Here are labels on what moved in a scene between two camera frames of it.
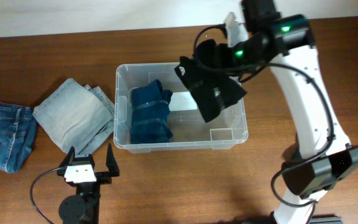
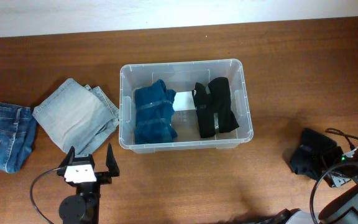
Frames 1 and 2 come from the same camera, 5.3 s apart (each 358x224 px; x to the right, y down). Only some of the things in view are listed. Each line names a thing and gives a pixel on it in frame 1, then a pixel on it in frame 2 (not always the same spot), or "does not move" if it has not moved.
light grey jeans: [76, 116] does not move
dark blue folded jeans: [7, 135] does not move
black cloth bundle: [211, 78] → [215, 101]
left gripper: [113, 168] does not move
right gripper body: [245, 54] → [340, 176]
